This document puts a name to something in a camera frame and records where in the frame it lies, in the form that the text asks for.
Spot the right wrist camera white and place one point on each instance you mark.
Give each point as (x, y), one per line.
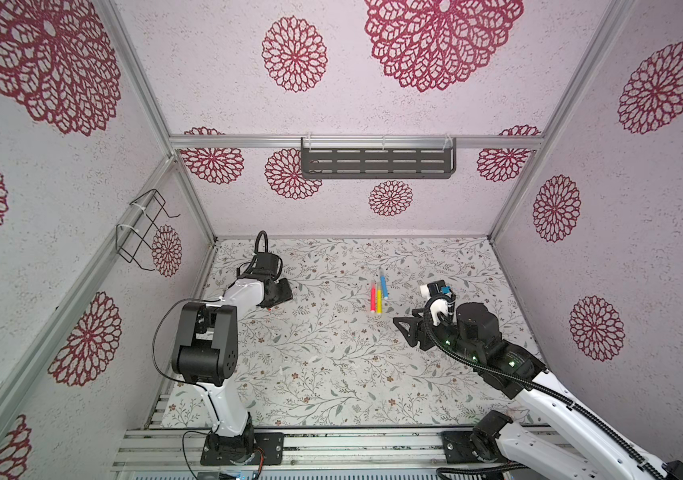
(440, 305)

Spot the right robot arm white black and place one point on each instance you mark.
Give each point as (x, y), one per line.
(498, 444)

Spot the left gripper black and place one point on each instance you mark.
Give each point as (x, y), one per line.
(286, 293)

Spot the blue pen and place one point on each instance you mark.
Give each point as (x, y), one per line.
(383, 286)

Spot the dark grey slotted wall shelf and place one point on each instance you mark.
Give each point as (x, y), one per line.
(381, 163)

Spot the black wire wall rack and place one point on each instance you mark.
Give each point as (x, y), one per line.
(149, 241)

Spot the pink highlighter pen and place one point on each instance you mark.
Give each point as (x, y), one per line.
(373, 298)

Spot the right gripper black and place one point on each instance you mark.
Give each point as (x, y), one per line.
(417, 326)

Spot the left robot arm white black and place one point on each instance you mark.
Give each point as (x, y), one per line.
(205, 351)

